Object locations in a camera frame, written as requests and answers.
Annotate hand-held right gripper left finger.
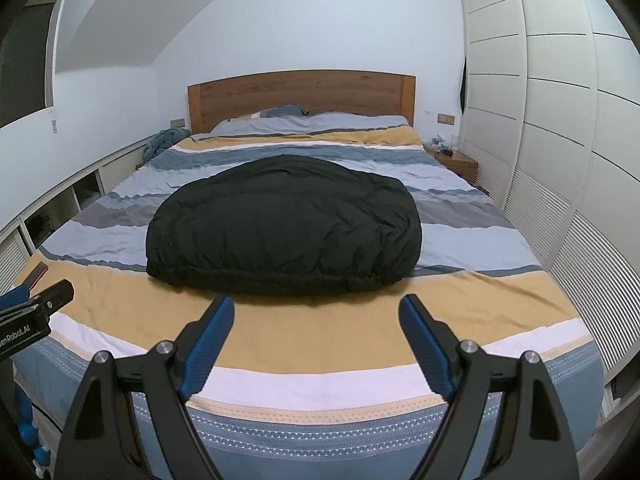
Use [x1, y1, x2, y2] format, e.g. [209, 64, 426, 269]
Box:
[55, 295, 236, 480]

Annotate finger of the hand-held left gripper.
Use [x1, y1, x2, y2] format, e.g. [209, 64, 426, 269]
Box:
[0, 280, 76, 322]
[22, 262, 49, 289]

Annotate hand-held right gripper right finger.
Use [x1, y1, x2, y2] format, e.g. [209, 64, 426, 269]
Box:
[397, 294, 581, 480]

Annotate black puffer jacket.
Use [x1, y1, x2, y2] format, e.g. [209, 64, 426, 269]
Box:
[146, 155, 422, 297]

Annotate white low shelf cabinet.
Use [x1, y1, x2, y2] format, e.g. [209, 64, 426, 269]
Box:
[0, 132, 153, 283]

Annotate striped duvet cover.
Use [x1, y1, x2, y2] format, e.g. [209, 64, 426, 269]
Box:
[10, 127, 608, 480]

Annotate teal blanket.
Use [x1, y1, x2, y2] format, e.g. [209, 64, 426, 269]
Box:
[142, 128, 192, 163]

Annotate wooden nightstand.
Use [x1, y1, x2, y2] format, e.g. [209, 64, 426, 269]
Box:
[433, 148, 480, 184]

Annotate small clear bottles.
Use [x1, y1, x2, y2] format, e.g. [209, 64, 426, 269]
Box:
[428, 132, 457, 157]

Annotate dark window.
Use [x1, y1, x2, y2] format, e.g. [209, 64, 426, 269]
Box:
[0, 0, 69, 128]

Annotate striped pillow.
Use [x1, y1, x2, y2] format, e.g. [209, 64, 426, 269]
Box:
[209, 104, 312, 137]

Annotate pale lilac pillow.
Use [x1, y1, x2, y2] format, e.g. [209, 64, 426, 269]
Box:
[304, 113, 409, 135]

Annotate wooden headboard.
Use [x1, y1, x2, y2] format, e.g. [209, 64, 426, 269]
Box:
[187, 70, 417, 134]

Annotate white louvred wardrobe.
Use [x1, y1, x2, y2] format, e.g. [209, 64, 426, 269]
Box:
[457, 0, 640, 416]

